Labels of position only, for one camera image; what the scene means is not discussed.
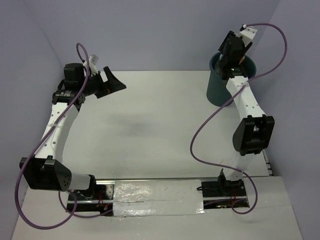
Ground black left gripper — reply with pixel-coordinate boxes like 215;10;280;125
80;66;127;99

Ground orange bottle blue label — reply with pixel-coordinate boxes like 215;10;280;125
239;56;246;64

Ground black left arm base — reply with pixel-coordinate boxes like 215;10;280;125
74;181;115;216

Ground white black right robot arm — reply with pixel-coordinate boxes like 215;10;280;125
214;26;275;196

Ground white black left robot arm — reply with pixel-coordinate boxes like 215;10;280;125
19;63;126;200

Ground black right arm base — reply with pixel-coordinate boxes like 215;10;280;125
197;180;246;198

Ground dark green ribbed bin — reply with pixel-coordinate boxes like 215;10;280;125
206;52;257;107

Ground white foil covered panel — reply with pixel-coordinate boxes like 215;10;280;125
112;179;204;217

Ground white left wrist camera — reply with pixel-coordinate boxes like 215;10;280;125
83;54;99;75

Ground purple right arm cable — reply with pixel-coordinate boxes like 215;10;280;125
190;22;288;215

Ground aluminium table edge rail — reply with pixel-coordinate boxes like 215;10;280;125
262;150;274;176

